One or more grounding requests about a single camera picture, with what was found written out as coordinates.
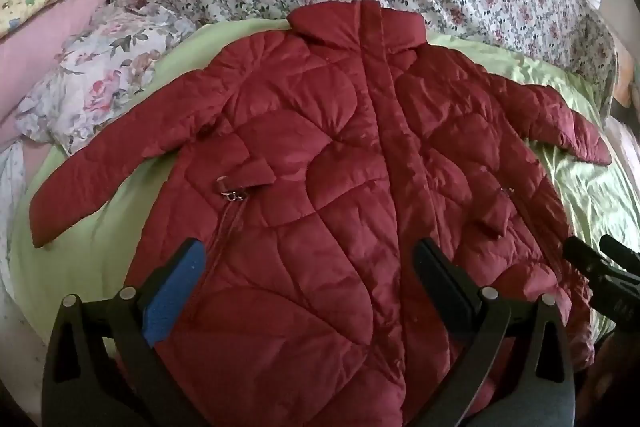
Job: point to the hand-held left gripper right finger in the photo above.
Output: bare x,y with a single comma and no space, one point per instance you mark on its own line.
445,287

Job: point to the pink pillow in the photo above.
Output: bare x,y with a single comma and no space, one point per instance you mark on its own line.
47,42

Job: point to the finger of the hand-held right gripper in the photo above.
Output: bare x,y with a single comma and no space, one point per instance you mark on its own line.
587,257
622,254

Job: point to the light green bed sheet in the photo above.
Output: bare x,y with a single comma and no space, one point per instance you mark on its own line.
95,247

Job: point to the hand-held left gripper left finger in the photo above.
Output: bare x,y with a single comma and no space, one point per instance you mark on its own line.
172,287

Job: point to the pastel floral pillow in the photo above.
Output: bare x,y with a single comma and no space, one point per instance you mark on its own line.
107,72

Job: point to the red quilted jacket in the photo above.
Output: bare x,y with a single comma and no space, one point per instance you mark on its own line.
330,187

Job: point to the peach pillow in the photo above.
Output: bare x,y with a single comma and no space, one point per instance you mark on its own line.
629,79

